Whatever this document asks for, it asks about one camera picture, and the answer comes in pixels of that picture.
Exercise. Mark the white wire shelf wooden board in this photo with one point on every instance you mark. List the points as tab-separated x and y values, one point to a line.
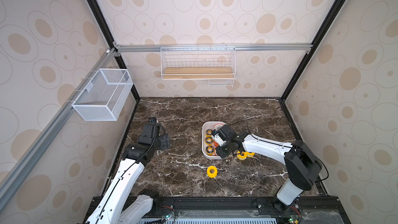
217	67

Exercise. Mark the orange white tape roll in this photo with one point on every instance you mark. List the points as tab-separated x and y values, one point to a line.
218	126

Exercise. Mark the white plastic storage box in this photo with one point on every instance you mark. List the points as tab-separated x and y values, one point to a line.
209	125

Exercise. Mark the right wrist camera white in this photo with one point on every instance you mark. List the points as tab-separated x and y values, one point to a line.
217	140

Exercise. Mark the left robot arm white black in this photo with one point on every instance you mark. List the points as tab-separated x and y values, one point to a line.
135	158

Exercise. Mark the aluminium rail left wall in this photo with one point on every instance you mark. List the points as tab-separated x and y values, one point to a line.
30	158

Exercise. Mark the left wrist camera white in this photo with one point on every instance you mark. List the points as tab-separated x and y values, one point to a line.
153	119

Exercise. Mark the aluminium rail back wall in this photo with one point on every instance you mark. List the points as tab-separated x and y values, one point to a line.
222	47

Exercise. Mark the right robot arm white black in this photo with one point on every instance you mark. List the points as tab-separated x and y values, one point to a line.
303	167

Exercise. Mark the yellow black label tape roll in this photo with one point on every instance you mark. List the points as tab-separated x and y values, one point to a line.
209	132
209	141
210	151

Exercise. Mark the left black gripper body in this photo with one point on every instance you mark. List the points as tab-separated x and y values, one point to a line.
162	140

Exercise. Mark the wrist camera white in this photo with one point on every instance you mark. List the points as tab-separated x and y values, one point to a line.
153	119
217	140

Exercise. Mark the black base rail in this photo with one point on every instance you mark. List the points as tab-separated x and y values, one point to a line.
305	207

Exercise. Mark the aluminium rail wall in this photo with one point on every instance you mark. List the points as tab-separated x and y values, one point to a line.
222	47
30	158

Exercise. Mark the white mesh wire basket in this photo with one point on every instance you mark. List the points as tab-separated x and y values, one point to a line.
104	96

